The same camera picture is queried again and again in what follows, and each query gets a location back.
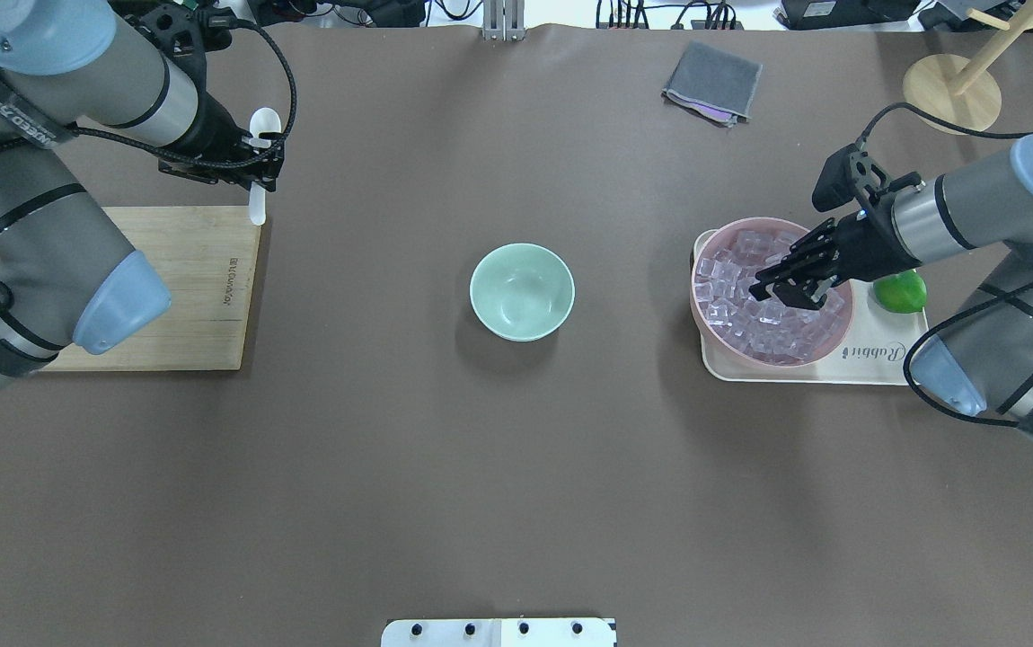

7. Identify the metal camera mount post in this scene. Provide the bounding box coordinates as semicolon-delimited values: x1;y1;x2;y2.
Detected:
481;0;527;42

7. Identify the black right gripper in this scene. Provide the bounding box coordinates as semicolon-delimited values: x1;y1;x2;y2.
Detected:
749;216;911;311

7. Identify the pile of clear ice cubes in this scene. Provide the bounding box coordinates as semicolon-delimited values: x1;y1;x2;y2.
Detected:
694;229;845;362

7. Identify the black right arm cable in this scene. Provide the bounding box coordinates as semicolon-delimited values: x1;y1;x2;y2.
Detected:
856;102;1033;426

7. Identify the wooden mug tree stand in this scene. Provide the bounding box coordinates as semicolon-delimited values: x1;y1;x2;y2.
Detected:
902;1;1033;132

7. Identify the pink bowl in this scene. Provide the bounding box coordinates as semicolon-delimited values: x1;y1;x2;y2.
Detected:
688;217;855;368

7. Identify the white ceramic spoon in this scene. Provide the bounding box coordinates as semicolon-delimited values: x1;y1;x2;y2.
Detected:
247;106;283;226

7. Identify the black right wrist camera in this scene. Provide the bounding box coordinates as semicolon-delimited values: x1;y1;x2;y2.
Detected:
811;140;894;213

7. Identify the grey folded cloth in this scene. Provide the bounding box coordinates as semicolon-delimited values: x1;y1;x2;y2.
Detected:
661;42;764;128

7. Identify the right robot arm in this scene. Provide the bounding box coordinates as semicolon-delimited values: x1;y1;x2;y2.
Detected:
750;131;1033;439

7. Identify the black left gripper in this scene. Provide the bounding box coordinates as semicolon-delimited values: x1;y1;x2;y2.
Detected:
156;135;286;192

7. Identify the wooden cutting board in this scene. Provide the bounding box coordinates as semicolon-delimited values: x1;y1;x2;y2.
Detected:
49;206;263;372

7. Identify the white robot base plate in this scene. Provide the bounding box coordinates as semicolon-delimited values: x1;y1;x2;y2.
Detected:
380;616;619;646

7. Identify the green lime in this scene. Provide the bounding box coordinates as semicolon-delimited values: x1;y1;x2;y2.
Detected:
872;270;928;315

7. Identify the mint green bowl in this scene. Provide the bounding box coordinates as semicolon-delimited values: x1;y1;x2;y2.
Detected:
470;243;577;342

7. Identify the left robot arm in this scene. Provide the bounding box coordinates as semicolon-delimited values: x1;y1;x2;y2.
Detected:
0;1;289;390

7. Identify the cream plastic tray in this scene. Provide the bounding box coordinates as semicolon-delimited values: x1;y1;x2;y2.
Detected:
686;217;930;386

